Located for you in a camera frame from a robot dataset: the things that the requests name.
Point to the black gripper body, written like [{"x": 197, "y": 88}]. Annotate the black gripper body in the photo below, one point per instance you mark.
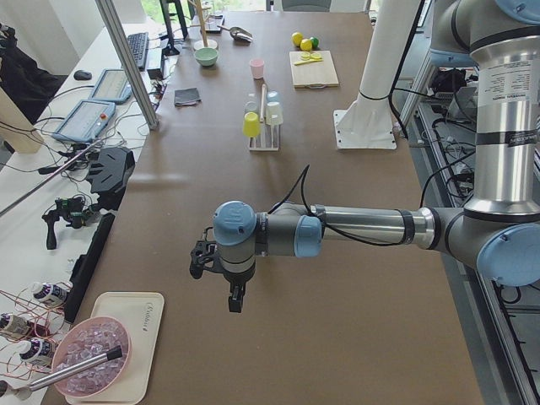
[{"x": 236, "y": 281}]

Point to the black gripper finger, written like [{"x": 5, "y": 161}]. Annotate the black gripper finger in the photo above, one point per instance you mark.
[{"x": 234, "y": 300}]

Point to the pink plastic cup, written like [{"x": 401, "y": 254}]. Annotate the pink plastic cup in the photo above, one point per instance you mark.
[{"x": 257, "y": 68}]

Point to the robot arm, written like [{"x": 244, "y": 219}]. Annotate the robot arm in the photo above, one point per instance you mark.
[{"x": 495, "y": 232}]

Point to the yellow plastic cup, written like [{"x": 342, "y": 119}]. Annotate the yellow plastic cup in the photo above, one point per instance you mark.
[{"x": 251, "y": 125}]

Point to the cream white plastic cup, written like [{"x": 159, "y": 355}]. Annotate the cream white plastic cup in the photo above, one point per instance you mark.
[{"x": 274, "y": 113}]

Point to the grey plastic cup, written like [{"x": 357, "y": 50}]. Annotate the grey plastic cup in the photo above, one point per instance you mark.
[{"x": 251, "y": 106}]

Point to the light blue plastic cup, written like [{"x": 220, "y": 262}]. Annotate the light blue plastic cup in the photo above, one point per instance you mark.
[{"x": 273, "y": 96}]

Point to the metal tool with black tip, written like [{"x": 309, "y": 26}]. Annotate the metal tool with black tip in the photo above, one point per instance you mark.
[{"x": 53, "y": 378}]

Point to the pink bowl with ice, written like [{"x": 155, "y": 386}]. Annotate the pink bowl with ice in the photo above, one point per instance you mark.
[{"x": 86, "y": 340}]

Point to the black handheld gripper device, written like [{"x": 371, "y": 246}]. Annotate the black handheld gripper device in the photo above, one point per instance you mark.
[{"x": 73, "y": 210}]

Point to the drink bottle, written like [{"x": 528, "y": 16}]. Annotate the drink bottle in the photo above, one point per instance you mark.
[
  {"x": 36, "y": 351},
  {"x": 16, "y": 327},
  {"x": 49, "y": 294}
]

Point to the grey folded cloth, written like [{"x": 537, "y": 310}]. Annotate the grey folded cloth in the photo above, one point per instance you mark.
[{"x": 188, "y": 96}]

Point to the teach pendant tablet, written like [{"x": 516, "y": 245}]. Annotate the teach pendant tablet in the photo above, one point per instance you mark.
[
  {"x": 85, "y": 122},
  {"x": 112, "y": 86}
]

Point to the wooden cutting board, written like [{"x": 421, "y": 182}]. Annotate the wooden cutting board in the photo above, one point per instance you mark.
[{"x": 313, "y": 75}]

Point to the light green bowl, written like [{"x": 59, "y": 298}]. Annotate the light green bowl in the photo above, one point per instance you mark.
[{"x": 206, "y": 56}]

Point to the yellow plastic knife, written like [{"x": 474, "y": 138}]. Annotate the yellow plastic knife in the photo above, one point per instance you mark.
[{"x": 303, "y": 62}]

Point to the wooden mug tree stand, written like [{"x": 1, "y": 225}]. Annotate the wooden mug tree stand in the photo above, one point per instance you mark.
[{"x": 205, "y": 42}]

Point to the whole yellow lemon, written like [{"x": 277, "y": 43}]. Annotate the whole yellow lemon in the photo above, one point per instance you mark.
[
  {"x": 306, "y": 44},
  {"x": 296, "y": 38}
]

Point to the metal scoop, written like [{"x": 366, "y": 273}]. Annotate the metal scoop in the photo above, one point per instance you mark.
[{"x": 238, "y": 34}]

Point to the black keyboard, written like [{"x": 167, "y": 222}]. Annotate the black keyboard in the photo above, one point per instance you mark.
[{"x": 139, "y": 44}]

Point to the black computer mouse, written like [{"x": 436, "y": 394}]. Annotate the black computer mouse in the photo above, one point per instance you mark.
[{"x": 82, "y": 75}]

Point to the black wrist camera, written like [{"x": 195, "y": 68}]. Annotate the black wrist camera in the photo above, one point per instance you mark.
[{"x": 205, "y": 257}]

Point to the white wire cup rack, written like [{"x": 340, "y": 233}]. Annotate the white wire cup rack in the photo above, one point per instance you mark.
[{"x": 268, "y": 138}]

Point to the black plastic bracket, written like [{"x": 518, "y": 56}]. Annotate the black plastic bracket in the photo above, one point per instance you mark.
[{"x": 108, "y": 175}]

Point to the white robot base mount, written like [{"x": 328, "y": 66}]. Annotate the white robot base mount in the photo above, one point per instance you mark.
[{"x": 367, "y": 123}]

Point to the aluminium frame post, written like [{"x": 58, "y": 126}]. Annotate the aluminium frame post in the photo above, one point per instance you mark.
[{"x": 116, "y": 32}]

